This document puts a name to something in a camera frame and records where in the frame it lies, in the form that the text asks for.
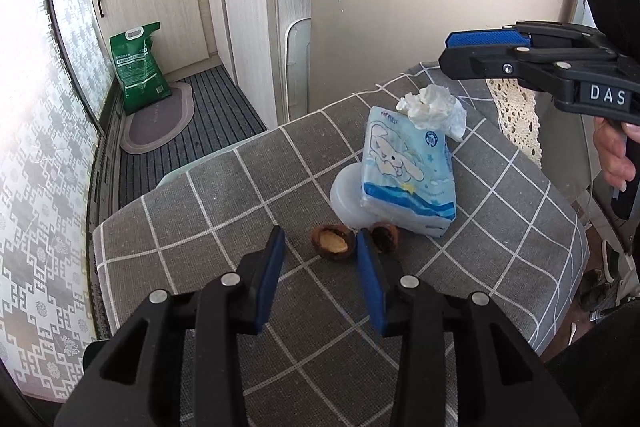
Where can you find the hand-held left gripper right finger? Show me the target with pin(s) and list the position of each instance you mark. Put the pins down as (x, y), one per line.
(370, 287)

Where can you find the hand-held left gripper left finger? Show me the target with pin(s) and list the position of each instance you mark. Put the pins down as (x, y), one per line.
(267, 282)

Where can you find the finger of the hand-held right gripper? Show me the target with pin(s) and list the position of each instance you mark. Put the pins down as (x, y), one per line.
(475, 63)
(485, 39)

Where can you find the brown fruit shell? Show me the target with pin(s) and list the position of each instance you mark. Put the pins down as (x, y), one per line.
(385, 237)
(330, 242)

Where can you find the white tissue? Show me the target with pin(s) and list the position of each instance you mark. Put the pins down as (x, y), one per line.
(430, 107)

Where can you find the white round plastic lid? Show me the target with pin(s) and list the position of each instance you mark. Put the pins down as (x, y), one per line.
(345, 197)

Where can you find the blue tissue pack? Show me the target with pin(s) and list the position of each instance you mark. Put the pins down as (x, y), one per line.
(400, 167)

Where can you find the person's right hand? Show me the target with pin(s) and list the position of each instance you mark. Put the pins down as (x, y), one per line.
(610, 152)

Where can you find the grey checked cloth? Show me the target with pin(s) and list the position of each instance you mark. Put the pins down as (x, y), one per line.
(225, 217)

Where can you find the light blue plastic stool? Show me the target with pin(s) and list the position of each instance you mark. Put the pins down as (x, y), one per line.
(175, 174)

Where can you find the striped dark floor rug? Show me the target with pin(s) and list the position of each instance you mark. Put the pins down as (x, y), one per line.
(220, 117)

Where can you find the oval grey mat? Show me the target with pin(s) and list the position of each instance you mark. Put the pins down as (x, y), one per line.
(160, 122)

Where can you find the double door kitchen cabinet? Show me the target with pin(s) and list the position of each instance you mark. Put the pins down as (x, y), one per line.
(250, 7)

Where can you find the person's dark clothing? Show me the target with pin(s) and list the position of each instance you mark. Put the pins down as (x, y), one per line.
(600, 372)

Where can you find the green rice bag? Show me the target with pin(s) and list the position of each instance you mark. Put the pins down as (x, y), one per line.
(140, 72)

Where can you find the patterned frosted sliding door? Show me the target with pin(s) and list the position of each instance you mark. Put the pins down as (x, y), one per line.
(50, 157)

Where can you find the single door kitchen cabinet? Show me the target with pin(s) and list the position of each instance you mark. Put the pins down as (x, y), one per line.
(160, 7)

